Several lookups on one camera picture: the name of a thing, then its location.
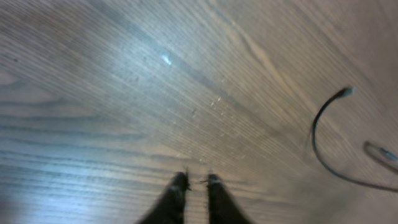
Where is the black usb cable short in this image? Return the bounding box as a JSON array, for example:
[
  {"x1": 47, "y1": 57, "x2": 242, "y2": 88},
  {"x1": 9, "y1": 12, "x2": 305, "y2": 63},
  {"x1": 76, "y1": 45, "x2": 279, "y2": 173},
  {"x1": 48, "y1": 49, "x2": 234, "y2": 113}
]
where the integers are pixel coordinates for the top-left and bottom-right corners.
[{"x1": 363, "y1": 141, "x2": 397, "y2": 174}]

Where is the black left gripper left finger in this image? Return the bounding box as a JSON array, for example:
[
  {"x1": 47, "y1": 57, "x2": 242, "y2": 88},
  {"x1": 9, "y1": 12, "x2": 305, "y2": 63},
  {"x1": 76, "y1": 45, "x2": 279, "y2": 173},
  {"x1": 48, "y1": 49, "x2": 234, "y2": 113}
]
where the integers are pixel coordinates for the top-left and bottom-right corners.
[{"x1": 137, "y1": 172, "x2": 190, "y2": 224}]

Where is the black usb cable long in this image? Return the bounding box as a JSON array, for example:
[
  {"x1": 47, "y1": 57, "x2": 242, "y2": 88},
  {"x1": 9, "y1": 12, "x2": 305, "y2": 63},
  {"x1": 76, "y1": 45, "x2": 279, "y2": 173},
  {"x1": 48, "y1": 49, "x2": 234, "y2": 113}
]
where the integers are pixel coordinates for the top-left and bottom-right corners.
[{"x1": 310, "y1": 86, "x2": 398, "y2": 193}]

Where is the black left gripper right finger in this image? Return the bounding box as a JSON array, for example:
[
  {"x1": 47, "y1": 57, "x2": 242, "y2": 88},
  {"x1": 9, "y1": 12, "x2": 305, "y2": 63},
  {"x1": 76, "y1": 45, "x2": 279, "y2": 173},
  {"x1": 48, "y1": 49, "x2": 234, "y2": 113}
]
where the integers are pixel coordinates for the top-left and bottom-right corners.
[{"x1": 207, "y1": 174, "x2": 251, "y2": 224}]

